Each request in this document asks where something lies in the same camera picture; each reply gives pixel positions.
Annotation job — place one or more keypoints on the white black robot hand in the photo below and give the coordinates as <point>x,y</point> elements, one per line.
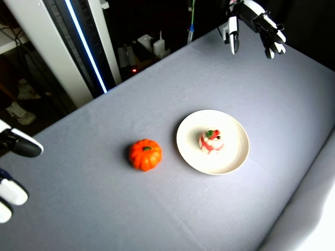
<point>251,13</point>
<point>21,146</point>

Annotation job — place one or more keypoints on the orange toy pumpkin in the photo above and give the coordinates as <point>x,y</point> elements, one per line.
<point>145,157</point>

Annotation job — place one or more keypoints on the white toy cake red sauce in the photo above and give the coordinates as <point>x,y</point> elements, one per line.
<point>210,146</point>

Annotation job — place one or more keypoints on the white round plate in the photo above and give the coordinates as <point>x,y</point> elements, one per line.
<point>230,159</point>

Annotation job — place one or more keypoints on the white shoe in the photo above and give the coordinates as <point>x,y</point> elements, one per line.
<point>21,113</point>
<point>27,90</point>

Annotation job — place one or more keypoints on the white charger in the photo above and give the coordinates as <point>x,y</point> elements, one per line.
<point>158,47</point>

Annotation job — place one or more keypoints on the white pillar blue light strip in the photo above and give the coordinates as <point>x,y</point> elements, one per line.
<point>52,52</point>

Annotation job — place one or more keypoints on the grey table cloth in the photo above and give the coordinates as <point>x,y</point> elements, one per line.
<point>104,209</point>

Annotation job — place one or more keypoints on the white power adapter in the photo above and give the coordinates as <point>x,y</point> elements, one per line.
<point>145,41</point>

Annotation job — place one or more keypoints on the black box red light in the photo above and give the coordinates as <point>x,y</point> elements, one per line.
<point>127,60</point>

